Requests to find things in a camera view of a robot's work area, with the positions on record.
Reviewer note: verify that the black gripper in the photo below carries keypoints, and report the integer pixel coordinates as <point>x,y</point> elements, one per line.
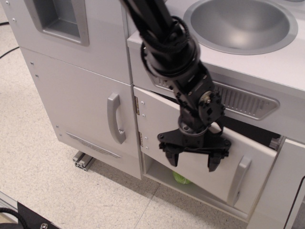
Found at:
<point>175,142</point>

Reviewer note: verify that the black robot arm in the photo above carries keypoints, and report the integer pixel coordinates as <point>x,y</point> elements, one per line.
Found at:
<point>169,52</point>

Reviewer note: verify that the white toy kitchen cabinet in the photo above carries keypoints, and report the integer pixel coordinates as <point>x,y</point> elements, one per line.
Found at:
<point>279,75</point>

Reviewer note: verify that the green toy cabbage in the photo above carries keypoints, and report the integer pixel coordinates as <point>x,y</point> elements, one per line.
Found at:
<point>180,179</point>

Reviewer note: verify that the lower metal door hinge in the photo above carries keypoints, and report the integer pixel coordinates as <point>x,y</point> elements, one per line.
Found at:
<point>140,139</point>

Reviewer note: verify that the metal door hinge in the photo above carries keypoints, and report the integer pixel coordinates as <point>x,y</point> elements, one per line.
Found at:
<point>140,139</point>
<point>137,105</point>

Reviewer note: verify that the grey vent panel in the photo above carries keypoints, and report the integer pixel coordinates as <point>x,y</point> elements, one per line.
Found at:
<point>245,100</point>

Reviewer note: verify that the upper metal door hinge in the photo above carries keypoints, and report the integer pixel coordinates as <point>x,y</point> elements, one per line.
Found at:
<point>137,105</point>

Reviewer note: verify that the grey fridge nameplate trim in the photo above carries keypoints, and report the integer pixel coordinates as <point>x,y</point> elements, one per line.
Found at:
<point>93,146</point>

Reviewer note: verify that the silver sink basin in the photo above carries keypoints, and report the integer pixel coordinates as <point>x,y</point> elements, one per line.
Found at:
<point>242,27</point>

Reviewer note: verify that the white toy fridge unit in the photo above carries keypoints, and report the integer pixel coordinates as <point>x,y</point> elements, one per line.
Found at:
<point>74,81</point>

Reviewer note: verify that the grey fridge dispenser recess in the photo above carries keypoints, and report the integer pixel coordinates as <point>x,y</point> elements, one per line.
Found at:
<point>64,19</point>

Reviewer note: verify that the grey cabinet door handle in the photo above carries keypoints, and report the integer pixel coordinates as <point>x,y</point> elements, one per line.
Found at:
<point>242,169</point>

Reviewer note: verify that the grey fridge door handle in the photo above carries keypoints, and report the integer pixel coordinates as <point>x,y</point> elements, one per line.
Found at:
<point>113,103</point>

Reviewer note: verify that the aluminium extrusion rail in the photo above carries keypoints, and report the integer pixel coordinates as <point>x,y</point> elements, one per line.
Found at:
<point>83,161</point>

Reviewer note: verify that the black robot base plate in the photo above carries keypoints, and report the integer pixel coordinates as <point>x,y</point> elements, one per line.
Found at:
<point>33,219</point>

